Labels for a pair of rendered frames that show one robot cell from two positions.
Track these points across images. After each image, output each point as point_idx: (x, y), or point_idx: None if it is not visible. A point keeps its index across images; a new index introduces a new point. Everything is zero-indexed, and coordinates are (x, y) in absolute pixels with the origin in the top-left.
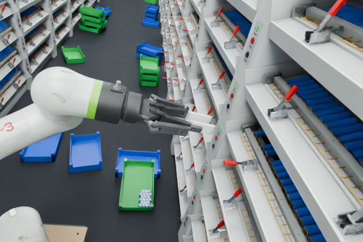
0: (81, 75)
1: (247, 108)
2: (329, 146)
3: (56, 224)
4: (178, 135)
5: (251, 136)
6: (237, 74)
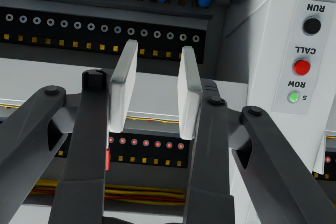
0: None
1: (249, 44)
2: (13, 111)
3: None
4: (18, 109)
5: None
6: (306, 125)
